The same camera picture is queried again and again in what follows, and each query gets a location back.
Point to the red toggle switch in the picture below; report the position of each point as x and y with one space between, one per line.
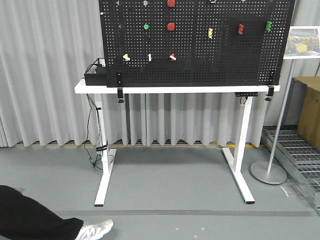
173 57

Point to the yellow toggle switch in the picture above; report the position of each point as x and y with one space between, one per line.
126 57

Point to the black electronics box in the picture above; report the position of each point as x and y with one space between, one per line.
96 73

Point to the black perforated pegboard panel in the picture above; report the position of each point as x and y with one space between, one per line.
228 59

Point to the desk height control panel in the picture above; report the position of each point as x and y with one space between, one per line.
246 94

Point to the lower red round push button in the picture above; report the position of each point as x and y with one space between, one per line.
171 26

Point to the red round push button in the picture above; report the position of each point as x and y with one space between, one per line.
171 26
171 3

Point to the grey sign stand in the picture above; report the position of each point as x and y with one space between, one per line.
271 173

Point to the upper red round push button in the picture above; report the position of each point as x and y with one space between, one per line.
171 3

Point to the grey white sneaker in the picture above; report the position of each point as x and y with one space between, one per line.
95 231

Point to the grey pleated curtain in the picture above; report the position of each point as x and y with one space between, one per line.
45 48

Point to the metal floor grating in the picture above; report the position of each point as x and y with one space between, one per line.
301 160

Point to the printed sign poster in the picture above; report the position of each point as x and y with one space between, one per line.
303 42

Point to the black trouser leg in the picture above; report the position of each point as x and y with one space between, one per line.
23 218

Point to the left black clamp bracket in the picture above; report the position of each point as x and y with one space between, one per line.
120 94

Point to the black clamp bracket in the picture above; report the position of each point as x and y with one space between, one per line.
120 94
270 92

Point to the yellow knob handle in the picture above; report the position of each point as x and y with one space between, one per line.
210 33

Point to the right black clamp bracket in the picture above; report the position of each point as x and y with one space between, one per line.
270 92

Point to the red knob handle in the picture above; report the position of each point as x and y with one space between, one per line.
241 29

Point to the green knob handle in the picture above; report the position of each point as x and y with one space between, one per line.
268 26

